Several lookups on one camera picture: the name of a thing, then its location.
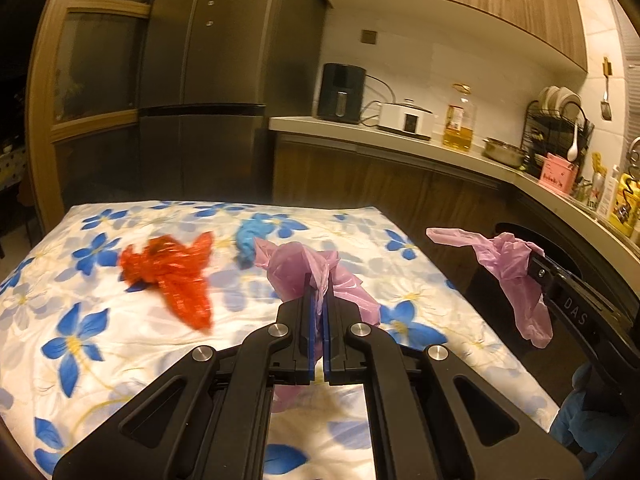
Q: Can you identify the metal faucet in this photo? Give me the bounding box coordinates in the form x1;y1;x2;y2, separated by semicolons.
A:
627;135;640;186

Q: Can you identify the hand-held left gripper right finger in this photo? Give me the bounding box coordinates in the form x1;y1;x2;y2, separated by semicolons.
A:
322;280;586;480

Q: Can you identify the cooking oil bottle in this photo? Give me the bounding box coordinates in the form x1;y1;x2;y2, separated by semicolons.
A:
442;84;475;152

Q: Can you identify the wooden upper cabinet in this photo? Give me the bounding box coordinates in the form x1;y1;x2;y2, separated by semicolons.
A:
314;0;588;72

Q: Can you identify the white plastic bottle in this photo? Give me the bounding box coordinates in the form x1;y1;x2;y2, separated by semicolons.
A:
597;165;621;218

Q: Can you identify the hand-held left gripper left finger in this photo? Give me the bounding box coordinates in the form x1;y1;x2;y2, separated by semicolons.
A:
52;272;323;480

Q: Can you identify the table with dotted cloth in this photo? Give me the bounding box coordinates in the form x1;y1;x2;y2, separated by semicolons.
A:
0;147;28;196

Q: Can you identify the pink plastic bag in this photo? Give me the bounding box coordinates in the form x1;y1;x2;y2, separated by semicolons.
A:
254;237;382;413

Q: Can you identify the wooden door with glass panels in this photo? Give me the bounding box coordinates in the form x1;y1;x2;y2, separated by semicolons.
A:
25;0;166;231

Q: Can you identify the hanging metal spatula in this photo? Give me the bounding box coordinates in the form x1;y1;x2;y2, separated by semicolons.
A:
600;56;614;122

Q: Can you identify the pink utensil holder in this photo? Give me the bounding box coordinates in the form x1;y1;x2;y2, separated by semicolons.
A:
537;152;576;193

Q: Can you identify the blue plastic bag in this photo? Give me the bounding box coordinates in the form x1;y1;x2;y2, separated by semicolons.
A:
235;217;283;268

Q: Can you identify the red plastic bag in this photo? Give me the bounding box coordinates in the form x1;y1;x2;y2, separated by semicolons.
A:
119;231;215;332

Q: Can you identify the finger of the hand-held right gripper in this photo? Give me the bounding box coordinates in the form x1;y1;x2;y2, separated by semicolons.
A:
526;251;583;293

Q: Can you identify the white electric cooker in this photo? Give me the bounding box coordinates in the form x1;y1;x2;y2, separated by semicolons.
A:
377;100;435;141

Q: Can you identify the light purple plastic bag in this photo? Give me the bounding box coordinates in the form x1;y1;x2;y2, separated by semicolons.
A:
426;227;554;348

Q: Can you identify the black power cable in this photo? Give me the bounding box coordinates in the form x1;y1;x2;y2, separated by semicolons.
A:
360;74;401;127

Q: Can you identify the silver drink can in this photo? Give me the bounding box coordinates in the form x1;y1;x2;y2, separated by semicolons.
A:
585;172;603;211

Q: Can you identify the black dish rack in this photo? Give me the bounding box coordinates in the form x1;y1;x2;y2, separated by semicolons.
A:
524;100;595;181

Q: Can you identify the black air fryer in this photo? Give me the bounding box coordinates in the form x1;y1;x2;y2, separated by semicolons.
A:
314;62;367;125

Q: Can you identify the steel pot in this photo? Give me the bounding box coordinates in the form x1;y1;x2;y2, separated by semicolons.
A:
481;136;528;168

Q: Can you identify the blue floral cloth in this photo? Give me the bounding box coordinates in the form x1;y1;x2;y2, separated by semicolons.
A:
0;200;561;480

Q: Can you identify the yellow container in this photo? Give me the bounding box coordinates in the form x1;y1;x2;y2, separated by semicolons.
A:
611;172;640;236

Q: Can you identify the white plate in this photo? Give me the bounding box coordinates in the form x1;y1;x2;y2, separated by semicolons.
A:
537;86;561;112
555;86;582;121

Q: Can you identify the grey refrigerator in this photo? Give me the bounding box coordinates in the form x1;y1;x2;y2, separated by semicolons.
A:
135;0;331;206

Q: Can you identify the white spoon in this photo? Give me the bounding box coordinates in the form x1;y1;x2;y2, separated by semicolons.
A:
566;121;582;162

